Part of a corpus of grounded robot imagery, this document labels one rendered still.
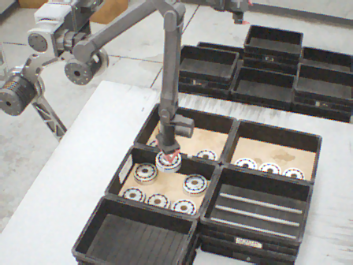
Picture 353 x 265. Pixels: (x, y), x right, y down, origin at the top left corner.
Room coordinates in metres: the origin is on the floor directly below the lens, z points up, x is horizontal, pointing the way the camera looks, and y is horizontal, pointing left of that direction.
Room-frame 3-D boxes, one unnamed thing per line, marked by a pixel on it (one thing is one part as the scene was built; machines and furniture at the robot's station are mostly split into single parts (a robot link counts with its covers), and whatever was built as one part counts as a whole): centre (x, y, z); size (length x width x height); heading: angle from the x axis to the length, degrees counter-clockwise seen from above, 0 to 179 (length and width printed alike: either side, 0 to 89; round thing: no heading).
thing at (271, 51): (2.86, -0.72, 0.37); 0.40 x 0.30 x 0.45; 70
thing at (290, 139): (1.44, -0.42, 0.87); 0.40 x 0.30 x 0.11; 69
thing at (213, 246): (1.16, -0.31, 0.76); 0.40 x 0.30 x 0.12; 69
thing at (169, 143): (1.38, 0.03, 1.09); 0.10 x 0.07 x 0.07; 23
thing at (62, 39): (1.57, 0.40, 1.45); 0.09 x 0.08 x 0.12; 160
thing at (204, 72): (2.62, -0.21, 0.37); 0.40 x 0.30 x 0.45; 70
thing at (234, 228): (1.16, -0.31, 0.92); 0.40 x 0.30 x 0.02; 69
